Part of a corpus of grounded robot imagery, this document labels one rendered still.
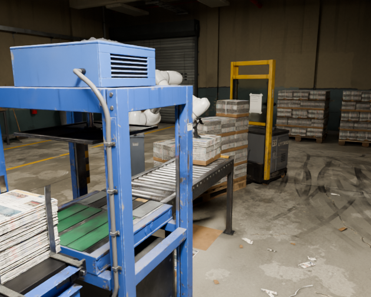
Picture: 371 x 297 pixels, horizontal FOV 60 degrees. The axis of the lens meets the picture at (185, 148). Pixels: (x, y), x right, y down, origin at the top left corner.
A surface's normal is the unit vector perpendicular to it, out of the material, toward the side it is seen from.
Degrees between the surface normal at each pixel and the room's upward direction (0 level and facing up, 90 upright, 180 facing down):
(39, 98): 90
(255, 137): 90
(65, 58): 90
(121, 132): 90
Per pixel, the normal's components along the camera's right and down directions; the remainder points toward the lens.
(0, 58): 0.89, 0.09
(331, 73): -0.46, 0.18
